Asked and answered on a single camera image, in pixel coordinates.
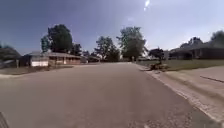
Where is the pale concrete driveway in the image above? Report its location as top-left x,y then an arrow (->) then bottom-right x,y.
159,65 -> 224,101

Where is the dry grass verge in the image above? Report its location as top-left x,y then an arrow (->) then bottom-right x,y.
0,63 -> 75,76

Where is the green grass lawn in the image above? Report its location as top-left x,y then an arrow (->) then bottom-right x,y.
137,58 -> 224,72

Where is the dark roofed building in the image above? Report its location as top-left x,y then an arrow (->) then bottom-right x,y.
0,46 -> 22,70

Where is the low brick house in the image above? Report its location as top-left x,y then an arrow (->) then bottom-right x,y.
20,50 -> 88,68

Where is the grey asphalt road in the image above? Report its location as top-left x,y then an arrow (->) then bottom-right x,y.
0,61 -> 224,128

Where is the small dark tree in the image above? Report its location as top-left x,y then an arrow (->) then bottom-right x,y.
148,47 -> 166,66

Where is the tall dark green tree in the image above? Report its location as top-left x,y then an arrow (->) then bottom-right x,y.
40,23 -> 83,56
116,26 -> 148,62
93,35 -> 121,63

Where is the pale concrete gutter strip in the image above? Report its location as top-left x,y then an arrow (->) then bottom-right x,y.
133,62 -> 224,125

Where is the low house with dark roof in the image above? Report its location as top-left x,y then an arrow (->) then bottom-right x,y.
168,36 -> 224,61

